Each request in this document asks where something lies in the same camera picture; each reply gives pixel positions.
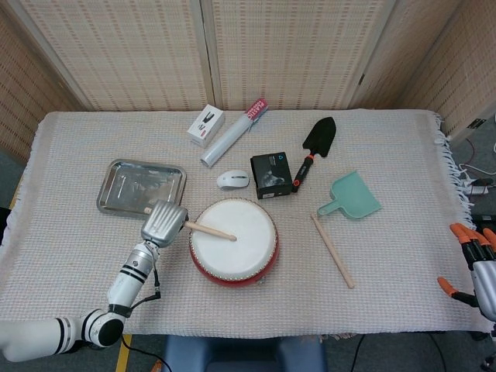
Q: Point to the red drum with white skin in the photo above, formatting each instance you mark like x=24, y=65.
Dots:
x=240, y=259

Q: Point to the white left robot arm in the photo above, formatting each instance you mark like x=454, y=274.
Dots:
x=124, y=283

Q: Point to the white computer mouse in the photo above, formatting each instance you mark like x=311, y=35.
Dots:
x=232, y=180

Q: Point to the black garden trowel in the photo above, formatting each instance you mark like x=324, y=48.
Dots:
x=321, y=135

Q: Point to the woven beige tablecloth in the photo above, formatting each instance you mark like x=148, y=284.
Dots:
x=58, y=232

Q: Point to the woven folding screen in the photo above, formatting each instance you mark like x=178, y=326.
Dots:
x=135, y=50

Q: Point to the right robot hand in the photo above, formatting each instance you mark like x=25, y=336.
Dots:
x=488, y=279

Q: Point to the blue padded seat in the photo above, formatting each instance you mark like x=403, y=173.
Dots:
x=232, y=352

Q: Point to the wooden drumstick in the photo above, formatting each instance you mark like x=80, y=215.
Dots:
x=333, y=252
x=209, y=230

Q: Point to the small white product box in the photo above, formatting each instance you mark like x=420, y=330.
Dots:
x=205, y=126

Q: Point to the teal plastic dustpan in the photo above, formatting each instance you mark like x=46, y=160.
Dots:
x=354, y=195

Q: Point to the black product box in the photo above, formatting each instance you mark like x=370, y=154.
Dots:
x=271, y=174

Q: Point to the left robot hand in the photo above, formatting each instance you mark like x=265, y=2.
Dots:
x=164, y=222

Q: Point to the white plastic wrap roll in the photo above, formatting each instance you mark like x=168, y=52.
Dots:
x=228, y=137

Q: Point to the square stainless steel tray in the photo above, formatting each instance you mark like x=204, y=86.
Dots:
x=131, y=182

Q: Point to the white power strip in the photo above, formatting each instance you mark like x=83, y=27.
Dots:
x=478, y=190

